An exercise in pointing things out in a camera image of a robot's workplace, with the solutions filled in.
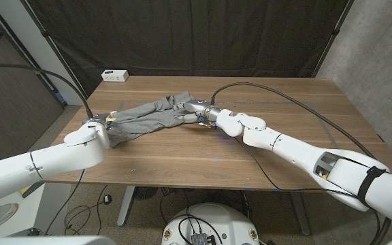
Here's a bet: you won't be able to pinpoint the black power adapter with cord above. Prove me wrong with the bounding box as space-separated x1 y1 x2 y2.
63 185 112 235

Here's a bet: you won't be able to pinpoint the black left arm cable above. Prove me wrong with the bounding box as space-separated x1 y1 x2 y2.
0 63 94 119

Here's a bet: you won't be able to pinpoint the white table leg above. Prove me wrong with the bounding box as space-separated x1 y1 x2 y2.
116 186 136 227

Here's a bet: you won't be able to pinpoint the black backdrop stand pole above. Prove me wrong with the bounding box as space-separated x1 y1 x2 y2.
20 0 90 99
311 0 355 78

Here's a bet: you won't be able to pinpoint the white floor platform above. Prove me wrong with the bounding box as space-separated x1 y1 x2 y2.
0 185 71 238

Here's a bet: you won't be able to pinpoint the brown wooden door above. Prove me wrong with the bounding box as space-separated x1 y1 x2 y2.
0 0 64 167

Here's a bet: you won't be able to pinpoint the grey cotton shorts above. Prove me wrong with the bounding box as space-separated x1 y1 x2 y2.
95 91 197 148

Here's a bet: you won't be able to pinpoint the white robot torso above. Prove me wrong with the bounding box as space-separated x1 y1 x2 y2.
161 203 261 245

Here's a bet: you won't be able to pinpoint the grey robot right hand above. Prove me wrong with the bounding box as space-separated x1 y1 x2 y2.
172 99 223 125

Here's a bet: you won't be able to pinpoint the white power strip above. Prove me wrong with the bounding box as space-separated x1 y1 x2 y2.
101 69 130 83

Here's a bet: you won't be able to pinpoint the white door frame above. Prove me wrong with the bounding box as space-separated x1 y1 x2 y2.
0 0 88 106

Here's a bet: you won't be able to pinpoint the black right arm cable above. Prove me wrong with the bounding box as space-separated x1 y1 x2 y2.
210 82 392 245

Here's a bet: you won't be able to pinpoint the dark table leg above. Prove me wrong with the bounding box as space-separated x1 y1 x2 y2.
289 192 311 235

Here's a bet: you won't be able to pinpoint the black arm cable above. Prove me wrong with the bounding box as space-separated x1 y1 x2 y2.
0 63 94 119
210 82 392 245

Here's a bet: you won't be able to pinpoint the black backdrop curtain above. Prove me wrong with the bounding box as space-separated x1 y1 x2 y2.
25 0 353 98

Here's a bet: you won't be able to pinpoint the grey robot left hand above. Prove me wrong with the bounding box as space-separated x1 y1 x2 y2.
82 114 122 137

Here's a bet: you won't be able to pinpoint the black round fan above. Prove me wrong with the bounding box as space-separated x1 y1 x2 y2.
133 186 159 200

